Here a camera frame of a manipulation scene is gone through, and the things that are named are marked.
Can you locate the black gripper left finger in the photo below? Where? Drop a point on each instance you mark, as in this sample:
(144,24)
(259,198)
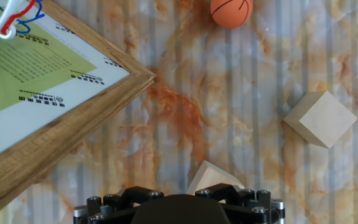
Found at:
(117,201)

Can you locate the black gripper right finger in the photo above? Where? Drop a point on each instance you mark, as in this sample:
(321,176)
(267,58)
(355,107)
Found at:
(247,202)

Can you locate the orange mini basketball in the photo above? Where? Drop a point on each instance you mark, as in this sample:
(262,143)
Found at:
(230,14)

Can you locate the light wooden cube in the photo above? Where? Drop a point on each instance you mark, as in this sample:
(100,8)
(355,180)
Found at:
(325,121)
(210,177)

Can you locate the orange marble pattern mat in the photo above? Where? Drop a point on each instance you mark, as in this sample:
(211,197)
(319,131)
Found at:
(228,93)

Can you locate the wooden picture frame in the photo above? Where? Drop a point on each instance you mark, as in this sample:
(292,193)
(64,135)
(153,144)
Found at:
(73,124)

